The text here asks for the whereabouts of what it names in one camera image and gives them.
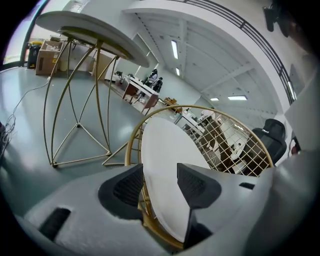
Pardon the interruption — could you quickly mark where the white long table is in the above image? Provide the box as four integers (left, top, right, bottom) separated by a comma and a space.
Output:
179, 112, 252, 161

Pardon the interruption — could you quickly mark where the white round cushion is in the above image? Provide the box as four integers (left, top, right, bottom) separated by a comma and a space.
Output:
140, 116, 214, 244

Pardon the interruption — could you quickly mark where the black bin with yellow lid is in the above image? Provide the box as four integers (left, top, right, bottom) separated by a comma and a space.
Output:
26, 41, 42, 69

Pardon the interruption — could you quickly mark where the black balcony railing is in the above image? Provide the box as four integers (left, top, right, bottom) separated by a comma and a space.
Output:
172, 0, 299, 106

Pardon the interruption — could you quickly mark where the round white gold-legged table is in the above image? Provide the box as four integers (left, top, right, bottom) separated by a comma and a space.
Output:
35, 10, 150, 169

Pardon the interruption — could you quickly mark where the black office chair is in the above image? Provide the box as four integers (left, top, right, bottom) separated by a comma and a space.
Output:
250, 118, 288, 166

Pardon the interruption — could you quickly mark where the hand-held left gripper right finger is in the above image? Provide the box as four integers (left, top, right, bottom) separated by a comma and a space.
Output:
176, 162, 222, 210

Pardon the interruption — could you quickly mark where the light wooden panel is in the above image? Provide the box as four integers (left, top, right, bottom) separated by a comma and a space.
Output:
91, 53, 114, 81

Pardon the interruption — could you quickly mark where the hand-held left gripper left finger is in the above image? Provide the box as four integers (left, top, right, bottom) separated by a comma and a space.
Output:
98, 163, 145, 221

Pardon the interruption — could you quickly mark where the white floor cable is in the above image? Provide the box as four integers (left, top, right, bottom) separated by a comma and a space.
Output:
0, 75, 52, 161

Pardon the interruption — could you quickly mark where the person's white clothing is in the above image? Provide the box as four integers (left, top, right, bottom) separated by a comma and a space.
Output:
174, 53, 320, 256

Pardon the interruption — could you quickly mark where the open cardboard box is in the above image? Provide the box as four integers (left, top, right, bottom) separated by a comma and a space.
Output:
35, 39, 64, 77

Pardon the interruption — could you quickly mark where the brown wooden desk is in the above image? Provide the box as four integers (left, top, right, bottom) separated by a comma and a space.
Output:
121, 76, 161, 116

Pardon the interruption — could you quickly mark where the gold wire chair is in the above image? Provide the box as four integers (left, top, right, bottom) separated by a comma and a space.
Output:
124, 104, 275, 251

